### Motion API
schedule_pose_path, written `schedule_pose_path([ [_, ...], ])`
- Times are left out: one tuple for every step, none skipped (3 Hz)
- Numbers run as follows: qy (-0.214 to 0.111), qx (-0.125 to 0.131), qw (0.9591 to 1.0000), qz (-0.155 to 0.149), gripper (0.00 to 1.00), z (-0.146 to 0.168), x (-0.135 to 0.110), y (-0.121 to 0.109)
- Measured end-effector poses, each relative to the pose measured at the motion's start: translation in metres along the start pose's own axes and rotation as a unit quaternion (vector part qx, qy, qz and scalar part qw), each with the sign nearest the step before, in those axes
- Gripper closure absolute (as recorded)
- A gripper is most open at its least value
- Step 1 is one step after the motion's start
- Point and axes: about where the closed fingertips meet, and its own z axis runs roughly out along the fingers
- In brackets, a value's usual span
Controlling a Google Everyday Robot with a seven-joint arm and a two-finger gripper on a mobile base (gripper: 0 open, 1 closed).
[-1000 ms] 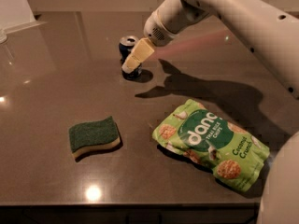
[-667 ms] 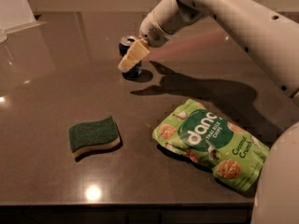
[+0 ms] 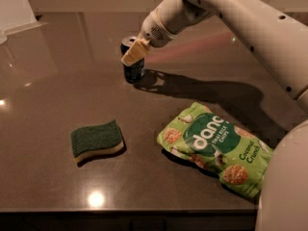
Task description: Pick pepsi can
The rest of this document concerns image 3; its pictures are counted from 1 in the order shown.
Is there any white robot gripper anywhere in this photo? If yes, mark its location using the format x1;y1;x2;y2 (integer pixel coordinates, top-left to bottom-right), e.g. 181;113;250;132
121;9;175;66

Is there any dark blue pepsi can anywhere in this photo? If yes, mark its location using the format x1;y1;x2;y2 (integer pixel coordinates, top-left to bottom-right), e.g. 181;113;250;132
120;36;144;83

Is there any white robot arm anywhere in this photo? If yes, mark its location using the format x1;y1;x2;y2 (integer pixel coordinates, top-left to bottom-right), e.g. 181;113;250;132
122;0;308;231

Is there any green and yellow sponge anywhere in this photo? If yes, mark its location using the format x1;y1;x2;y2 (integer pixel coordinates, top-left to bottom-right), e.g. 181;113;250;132
70;120;124;164

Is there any green rice chips bag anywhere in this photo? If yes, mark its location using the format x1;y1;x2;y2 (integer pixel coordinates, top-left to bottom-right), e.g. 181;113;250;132
157;102;273;198

